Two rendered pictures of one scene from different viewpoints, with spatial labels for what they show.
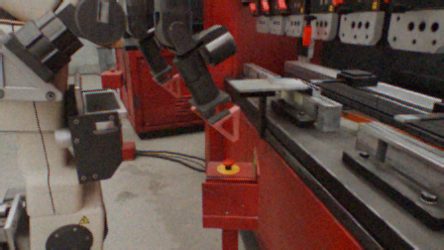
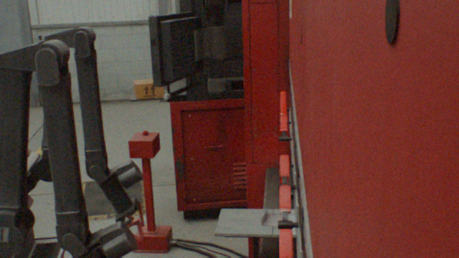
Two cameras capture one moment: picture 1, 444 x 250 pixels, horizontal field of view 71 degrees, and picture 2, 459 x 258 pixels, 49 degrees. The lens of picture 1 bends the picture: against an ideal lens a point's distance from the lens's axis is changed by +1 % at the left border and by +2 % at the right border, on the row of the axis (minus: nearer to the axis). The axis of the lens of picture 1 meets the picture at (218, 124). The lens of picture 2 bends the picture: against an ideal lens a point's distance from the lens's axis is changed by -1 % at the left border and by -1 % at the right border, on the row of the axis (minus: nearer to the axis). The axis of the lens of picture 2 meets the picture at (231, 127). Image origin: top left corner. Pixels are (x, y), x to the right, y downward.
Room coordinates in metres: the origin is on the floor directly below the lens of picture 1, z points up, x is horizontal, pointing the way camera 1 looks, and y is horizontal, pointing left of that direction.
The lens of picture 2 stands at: (-0.24, -0.52, 1.71)
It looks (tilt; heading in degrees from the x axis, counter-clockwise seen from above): 15 degrees down; 16
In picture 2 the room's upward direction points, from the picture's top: 2 degrees counter-clockwise
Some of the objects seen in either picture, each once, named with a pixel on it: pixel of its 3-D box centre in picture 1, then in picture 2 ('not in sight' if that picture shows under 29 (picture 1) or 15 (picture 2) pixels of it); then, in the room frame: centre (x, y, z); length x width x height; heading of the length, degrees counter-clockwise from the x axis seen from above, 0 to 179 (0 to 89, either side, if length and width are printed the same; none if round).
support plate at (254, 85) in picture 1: (266, 84); (259, 222); (1.20, -0.19, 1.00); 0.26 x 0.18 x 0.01; 100
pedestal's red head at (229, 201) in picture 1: (231, 185); not in sight; (0.85, -0.04, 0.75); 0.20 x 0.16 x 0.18; 176
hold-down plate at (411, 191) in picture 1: (389, 182); not in sight; (0.62, -0.39, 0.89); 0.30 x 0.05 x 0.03; 10
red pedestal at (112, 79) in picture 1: (117, 115); (148, 190); (2.67, 0.92, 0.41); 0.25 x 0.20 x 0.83; 100
